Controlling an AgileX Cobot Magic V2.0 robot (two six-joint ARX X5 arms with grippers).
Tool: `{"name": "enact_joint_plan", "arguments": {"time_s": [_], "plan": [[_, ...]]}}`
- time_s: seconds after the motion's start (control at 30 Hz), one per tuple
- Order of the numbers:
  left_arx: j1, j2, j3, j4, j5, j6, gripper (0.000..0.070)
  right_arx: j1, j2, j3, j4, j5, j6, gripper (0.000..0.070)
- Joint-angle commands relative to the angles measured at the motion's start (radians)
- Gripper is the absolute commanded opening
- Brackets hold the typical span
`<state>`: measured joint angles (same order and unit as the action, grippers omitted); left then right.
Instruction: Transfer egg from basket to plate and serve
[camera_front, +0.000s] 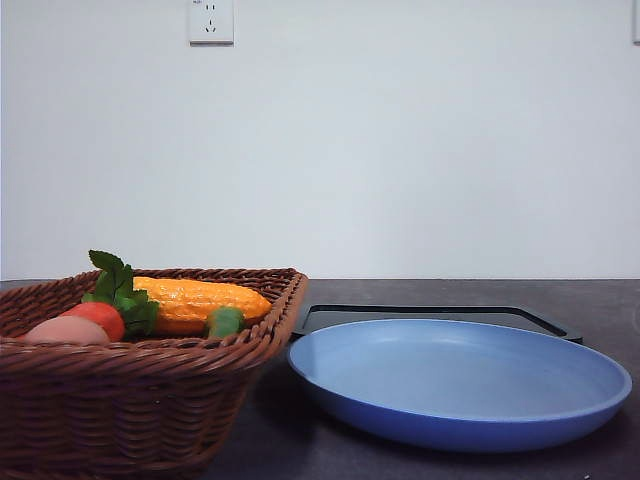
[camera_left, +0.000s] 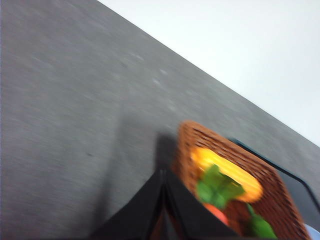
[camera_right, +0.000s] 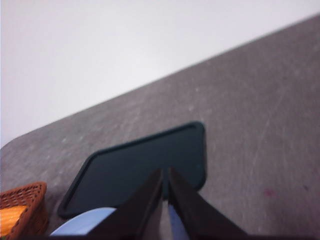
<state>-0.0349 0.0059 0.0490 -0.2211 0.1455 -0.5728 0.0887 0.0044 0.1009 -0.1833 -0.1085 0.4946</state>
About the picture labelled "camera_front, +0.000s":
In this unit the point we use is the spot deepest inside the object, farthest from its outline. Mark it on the blue plate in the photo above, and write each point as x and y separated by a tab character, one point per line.
458	386

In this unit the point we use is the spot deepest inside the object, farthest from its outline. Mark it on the brown egg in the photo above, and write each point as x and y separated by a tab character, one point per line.
69	330

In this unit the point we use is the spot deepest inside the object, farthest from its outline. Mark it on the brown wicker basket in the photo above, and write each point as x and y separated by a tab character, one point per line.
146	408

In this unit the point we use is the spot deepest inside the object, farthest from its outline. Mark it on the black tray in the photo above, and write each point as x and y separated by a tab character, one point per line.
514	317

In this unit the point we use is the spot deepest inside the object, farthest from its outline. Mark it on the orange toy corn cob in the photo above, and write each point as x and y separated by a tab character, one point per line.
184	307

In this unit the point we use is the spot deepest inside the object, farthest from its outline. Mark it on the red toy carrot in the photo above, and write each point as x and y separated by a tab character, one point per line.
123	311

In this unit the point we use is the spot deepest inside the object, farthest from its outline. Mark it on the white wall socket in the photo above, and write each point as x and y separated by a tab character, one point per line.
211	24

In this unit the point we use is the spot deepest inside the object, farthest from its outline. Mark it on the white wall switch plate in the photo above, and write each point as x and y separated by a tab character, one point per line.
635	23

